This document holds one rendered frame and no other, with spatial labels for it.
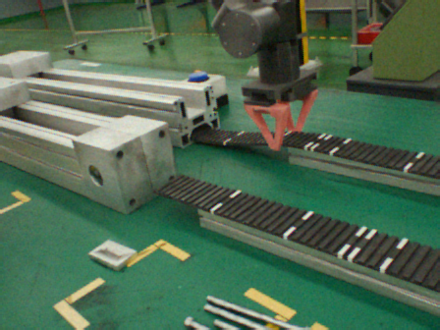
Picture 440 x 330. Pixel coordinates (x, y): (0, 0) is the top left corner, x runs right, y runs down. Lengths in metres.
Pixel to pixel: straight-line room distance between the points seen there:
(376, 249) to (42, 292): 0.34
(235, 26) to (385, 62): 0.53
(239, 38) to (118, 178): 0.23
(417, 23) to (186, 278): 0.70
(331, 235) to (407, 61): 0.62
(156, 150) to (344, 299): 0.32
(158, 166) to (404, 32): 0.59
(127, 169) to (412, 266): 0.36
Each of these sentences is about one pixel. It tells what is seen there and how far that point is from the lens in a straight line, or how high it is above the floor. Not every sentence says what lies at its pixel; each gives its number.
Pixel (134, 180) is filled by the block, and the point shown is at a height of 0.82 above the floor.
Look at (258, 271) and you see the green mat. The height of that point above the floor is 0.78.
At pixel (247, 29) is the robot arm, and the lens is 0.56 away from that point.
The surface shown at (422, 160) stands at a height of 0.81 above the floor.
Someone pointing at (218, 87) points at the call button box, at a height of 0.82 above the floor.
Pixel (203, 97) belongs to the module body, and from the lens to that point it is 0.82.
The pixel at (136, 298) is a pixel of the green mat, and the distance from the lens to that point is 0.48.
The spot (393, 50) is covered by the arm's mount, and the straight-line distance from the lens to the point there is 1.03.
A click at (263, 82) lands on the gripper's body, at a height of 0.90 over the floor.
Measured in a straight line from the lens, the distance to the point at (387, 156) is 0.62.
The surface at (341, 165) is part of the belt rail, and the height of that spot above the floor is 0.79.
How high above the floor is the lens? 1.08
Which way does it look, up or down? 25 degrees down
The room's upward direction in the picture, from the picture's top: 9 degrees counter-clockwise
